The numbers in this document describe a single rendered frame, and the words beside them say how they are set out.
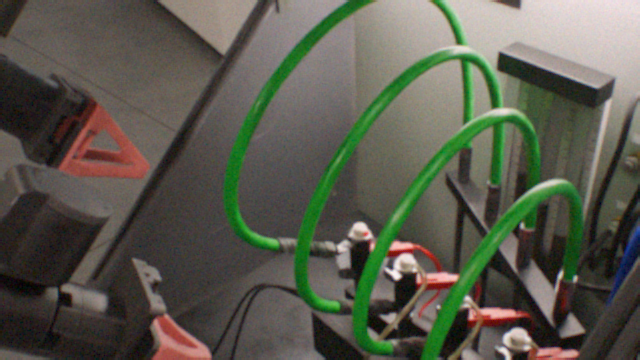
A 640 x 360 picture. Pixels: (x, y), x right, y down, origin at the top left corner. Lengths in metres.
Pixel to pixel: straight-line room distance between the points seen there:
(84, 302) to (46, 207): 0.09
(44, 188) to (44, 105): 0.16
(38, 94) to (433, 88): 0.65
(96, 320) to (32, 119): 0.18
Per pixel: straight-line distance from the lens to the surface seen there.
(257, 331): 1.18
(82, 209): 0.48
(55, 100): 0.63
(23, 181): 0.48
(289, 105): 1.16
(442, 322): 0.62
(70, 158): 0.62
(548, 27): 0.95
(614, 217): 1.00
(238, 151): 0.69
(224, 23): 3.77
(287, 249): 0.80
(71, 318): 0.53
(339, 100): 1.23
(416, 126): 1.17
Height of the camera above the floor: 1.70
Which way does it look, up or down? 36 degrees down
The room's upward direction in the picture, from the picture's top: 3 degrees counter-clockwise
